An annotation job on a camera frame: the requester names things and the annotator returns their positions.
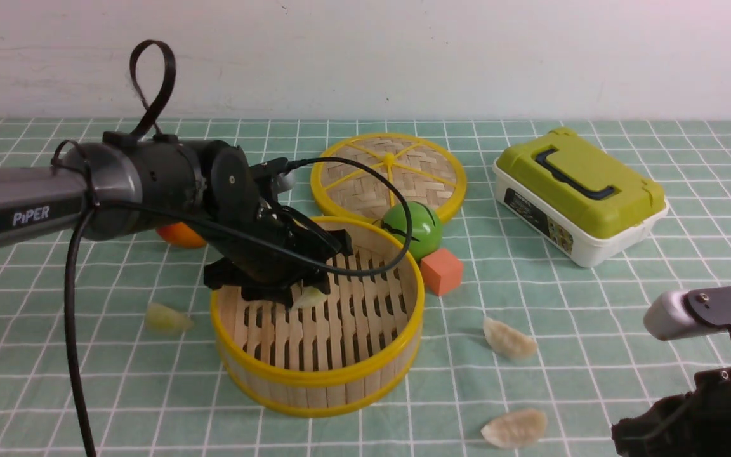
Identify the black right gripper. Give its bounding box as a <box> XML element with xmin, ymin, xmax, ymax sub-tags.
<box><xmin>611</xmin><ymin>367</ymin><xmax>731</xmax><ymax>456</ymax></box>

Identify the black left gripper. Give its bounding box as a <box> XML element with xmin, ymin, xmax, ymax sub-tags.
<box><xmin>203</xmin><ymin>206</ymin><xmax>354</xmax><ymax>309</ymax></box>

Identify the pale green dumpling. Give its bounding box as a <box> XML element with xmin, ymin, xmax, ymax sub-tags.
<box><xmin>144</xmin><ymin>303</ymin><xmax>195</xmax><ymax>336</ymax></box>
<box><xmin>292</xmin><ymin>287</ymin><xmax>328</xmax><ymax>310</ymax></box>

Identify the white dumpling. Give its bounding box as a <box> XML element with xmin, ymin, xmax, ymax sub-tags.
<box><xmin>482</xmin><ymin>316</ymin><xmax>539</xmax><ymax>361</ymax></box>
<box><xmin>480</xmin><ymin>408</ymin><xmax>548</xmax><ymax>449</ymax></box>

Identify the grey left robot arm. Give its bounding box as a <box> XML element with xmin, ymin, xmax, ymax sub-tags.
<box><xmin>0</xmin><ymin>133</ymin><xmax>353</xmax><ymax>307</ymax></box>

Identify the bamboo steamer tray yellow rim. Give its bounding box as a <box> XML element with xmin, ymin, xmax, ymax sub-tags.
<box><xmin>211</xmin><ymin>216</ymin><xmax>426</xmax><ymax>418</ymax></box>

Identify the woven bamboo steamer lid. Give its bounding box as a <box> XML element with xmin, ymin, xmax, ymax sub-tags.
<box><xmin>310</xmin><ymin>133</ymin><xmax>467</xmax><ymax>223</ymax></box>

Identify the orange red toy pear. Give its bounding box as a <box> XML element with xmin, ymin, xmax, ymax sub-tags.
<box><xmin>155</xmin><ymin>222</ymin><xmax>207</xmax><ymax>249</ymax></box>

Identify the green toy ball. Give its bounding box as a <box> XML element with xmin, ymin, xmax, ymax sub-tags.
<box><xmin>378</xmin><ymin>200</ymin><xmax>444</xmax><ymax>262</ymax></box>

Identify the orange foam cube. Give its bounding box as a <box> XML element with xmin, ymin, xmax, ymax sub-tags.
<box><xmin>419</xmin><ymin>247</ymin><xmax>464</xmax><ymax>297</ymax></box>

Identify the green checkered tablecloth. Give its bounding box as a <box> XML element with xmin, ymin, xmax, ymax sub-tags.
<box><xmin>0</xmin><ymin>118</ymin><xmax>731</xmax><ymax>457</ymax></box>

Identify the green lidded white box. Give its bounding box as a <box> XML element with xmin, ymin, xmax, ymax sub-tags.
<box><xmin>491</xmin><ymin>126</ymin><xmax>668</xmax><ymax>268</ymax></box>

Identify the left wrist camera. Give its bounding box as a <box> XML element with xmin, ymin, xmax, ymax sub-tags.
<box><xmin>249</xmin><ymin>158</ymin><xmax>296</xmax><ymax>204</ymax></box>

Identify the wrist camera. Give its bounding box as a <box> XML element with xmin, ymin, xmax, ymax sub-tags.
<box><xmin>642</xmin><ymin>286</ymin><xmax>731</xmax><ymax>341</ymax></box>
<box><xmin>249</xmin><ymin>158</ymin><xmax>296</xmax><ymax>204</ymax></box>

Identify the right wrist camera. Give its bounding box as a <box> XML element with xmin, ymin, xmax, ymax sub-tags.
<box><xmin>642</xmin><ymin>286</ymin><xmax>731</xmax><ymax>341</ymax></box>

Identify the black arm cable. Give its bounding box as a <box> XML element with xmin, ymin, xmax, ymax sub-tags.
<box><xmin>51</xmin><ymin>39</ymin><xmax>414</xmax><ymax>457</ymax></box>

